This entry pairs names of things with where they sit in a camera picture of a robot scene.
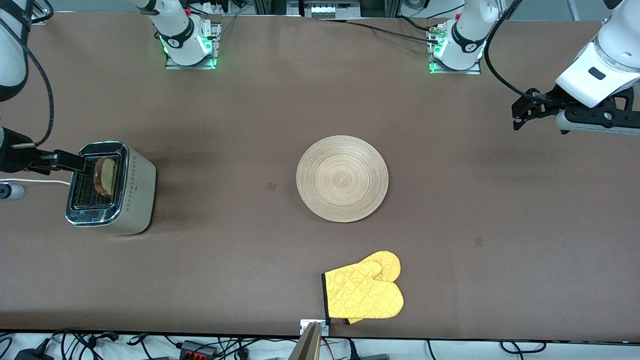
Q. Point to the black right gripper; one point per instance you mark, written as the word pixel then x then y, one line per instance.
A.
pixel 11 156

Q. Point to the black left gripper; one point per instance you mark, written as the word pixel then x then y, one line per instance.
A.
pixel 551 97

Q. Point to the brown bread slice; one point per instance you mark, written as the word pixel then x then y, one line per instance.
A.
pixel 106 176

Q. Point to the round wooden plate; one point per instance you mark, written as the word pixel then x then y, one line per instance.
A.
pixel 342 179

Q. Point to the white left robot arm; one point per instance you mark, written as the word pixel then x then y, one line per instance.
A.
pixel 605 65

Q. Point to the silver two-slot toaster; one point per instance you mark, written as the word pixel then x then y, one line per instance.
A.
pixel 135 200

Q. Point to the black power adapter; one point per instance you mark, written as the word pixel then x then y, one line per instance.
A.
pixel 32 355

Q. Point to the yellow quilted oven mitt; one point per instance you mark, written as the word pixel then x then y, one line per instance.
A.
pixel 360 295
pixel 390 262

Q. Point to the black and red connector block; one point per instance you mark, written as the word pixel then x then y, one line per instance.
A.
pixel 197 348

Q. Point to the white power strip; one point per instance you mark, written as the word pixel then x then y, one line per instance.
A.
pixel 325 10

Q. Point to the black plug box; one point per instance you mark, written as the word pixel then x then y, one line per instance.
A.
pixel 370 357

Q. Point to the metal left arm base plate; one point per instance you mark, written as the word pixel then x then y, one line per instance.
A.
pixel 475 67

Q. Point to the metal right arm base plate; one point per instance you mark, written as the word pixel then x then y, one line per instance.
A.
pixel 212 50

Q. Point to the small metal edge bracket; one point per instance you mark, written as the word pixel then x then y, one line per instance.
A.
pixel 304 327

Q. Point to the aluminium camera mount beam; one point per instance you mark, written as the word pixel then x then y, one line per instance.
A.
pixel 307 347

